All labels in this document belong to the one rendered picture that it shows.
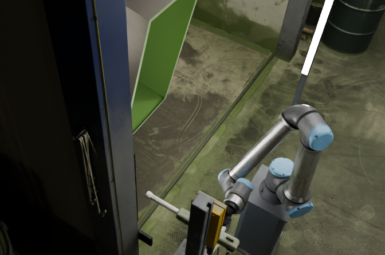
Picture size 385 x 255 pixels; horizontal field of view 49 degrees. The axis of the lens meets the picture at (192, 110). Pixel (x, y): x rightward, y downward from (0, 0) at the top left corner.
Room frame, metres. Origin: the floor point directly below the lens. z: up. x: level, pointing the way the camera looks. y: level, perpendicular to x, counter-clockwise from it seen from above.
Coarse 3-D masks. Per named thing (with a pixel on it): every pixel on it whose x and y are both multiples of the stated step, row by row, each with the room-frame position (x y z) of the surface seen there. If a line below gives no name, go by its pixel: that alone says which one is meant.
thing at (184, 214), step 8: (160, 200) 1.05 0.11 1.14; (168, 208) 1.02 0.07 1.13; (176, 208) 1.02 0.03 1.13; (176, 216) 0.98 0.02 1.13; (184, 216) 0.97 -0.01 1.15; (224, 232) 0.92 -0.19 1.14; (224, 240) 0.88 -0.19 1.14; (232, 240) 0.87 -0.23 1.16; (208, 248) 0.91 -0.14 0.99; (232, 248) 0.85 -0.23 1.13
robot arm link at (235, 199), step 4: (228, 196) 1.13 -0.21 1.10; (232, 196) 1.12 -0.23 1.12; (236, 196) 1.12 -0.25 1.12; (224, 200) 1.12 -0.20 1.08; (228, 200) 1.10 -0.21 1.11; (232, 200) 1.10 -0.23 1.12; (236, 200) 1.10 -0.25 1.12; (240, 200) 1.11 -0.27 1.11; (236, 204) 1.08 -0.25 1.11; (240, 204) 1.09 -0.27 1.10; (240, 208) 1.08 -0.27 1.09
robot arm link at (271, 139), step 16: (288, 112) 1.41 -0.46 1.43; (304, 112) 1.37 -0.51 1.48; (272, 128) 1.40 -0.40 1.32; (288, 128) 1.38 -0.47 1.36; (256, 144) 1.38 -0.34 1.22; (272, 144) 1.35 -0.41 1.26; (240, 160) 1.35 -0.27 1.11; (256, 160) 1.32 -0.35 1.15; (224, 176) 1.32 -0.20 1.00; (240, 176) 1.29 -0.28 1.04; (224, 192) 1.25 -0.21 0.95
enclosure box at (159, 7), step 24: (144, 0) 1.90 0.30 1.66; (168, 0) 1.96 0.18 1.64; (192, 0) 2.33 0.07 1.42; (144, 24) 1.77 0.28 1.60; (168, 24) 2.40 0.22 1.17; (144, 48) 1.79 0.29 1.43; (168, 48) 2.40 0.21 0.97; (144, 72) 2.49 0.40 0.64; (168, 72) 2.39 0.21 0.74; (144, 96) 2.37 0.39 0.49; (144, 120) 2.12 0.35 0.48
